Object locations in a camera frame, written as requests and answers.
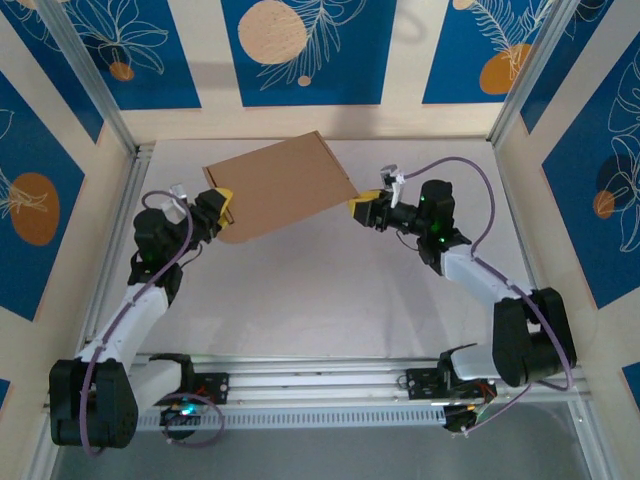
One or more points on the brown cardboard box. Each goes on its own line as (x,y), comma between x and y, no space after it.
(285,185)

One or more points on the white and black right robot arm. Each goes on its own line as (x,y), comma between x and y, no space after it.
(475,282)

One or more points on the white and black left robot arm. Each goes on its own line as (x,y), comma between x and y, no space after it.
(135,310)

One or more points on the aluminium left table rail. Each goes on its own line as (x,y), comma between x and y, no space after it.
(117,225)

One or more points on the aluminium table rail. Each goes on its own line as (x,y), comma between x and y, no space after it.
(522,250)
(117,225)

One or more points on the aluminium right table rail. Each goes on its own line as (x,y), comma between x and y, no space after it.
(522,250)

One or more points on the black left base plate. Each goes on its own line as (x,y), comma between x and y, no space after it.
(220,387)

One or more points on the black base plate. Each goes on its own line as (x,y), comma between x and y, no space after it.
(220,387)
(420,385)

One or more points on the aluminium left corner post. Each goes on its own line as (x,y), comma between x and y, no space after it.
(90,75)

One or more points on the aluminium corner post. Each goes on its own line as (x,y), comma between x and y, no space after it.
(90,75)
(545,70)

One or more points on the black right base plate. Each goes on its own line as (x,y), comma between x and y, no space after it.
(420,385)

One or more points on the aluminium right corner post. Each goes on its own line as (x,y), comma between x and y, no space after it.
(545,70)

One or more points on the long aluminium base rail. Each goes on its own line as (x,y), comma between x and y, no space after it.
(320,385)

